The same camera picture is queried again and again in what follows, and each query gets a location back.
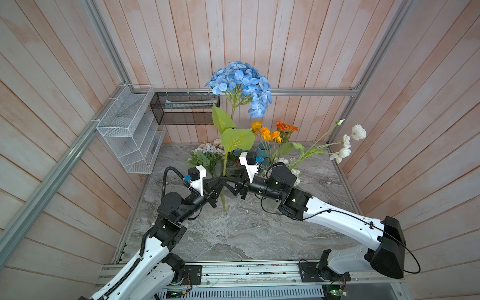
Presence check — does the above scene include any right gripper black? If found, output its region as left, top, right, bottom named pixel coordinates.
left=221, top=165, right=284, bottom=204

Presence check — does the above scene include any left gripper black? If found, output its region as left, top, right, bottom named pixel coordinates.
left=176, top=174, right=226, bottom=223

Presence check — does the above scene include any yellow poppy flower stem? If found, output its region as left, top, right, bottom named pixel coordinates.
left=252, top=121, right=280, bottom=163

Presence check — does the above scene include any blue hydrangea flower stem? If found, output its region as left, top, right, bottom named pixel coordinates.
left=205, top=60, right=274, bottom=213

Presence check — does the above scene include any white ranunculus flower stem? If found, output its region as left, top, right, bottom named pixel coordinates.
left=287, top=119, right=367, bottom=170

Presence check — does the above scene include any clear glass vase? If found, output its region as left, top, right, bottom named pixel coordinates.
left=266, top=199, right=283, bottom=216

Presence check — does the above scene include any pink purple mixed bouquet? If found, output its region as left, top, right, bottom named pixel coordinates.
left=274, top=157, right=301, bottom=187

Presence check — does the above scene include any orange gerbera flower stem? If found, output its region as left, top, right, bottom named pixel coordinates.
left=274, top=121, right=300, bottom=160

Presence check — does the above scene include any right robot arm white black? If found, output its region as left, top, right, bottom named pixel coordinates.
left=221, top=163, right=406, bottom=281

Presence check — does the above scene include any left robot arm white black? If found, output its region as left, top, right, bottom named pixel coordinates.
left=90, top=177, right=238, bottom=300

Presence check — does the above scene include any teal ceramic vase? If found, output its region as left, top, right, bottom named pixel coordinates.
left=256, top=141, right=271, bottom=166

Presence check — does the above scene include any cream rose greenery bunch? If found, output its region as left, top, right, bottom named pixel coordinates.
left=187, top=139, right=225, bottom=178

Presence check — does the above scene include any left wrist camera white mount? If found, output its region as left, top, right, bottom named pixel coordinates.
left=184, top=166, right=206, bottom=196

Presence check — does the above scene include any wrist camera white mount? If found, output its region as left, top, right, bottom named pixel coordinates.
left=239, top=152, right=263, bottom=183
left=184, top=166, right=206, bottom=196

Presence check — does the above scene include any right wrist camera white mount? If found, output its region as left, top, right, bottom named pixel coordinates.
left=239, top=152, right=263, bottom=183

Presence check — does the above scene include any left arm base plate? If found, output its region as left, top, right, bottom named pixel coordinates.
left=171, top=264, right=203, bottom=286

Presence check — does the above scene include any black corrugated cable conduit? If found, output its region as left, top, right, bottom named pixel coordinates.
left=100, top=166, right=188, bottom=300

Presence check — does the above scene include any aluminium front rail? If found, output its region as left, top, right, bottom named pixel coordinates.
left=94, top=260, right=406, bottom=292

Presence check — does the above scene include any black mesh wall basket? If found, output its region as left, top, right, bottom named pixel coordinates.
left=150, top=91, right=221, bottom=126

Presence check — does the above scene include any white wire mesh shelf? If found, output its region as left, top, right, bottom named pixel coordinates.
left=97, top=84, right=165, bottom=175

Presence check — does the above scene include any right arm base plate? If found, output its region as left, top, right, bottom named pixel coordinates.
left=298, top=259, right=351, bottom=283

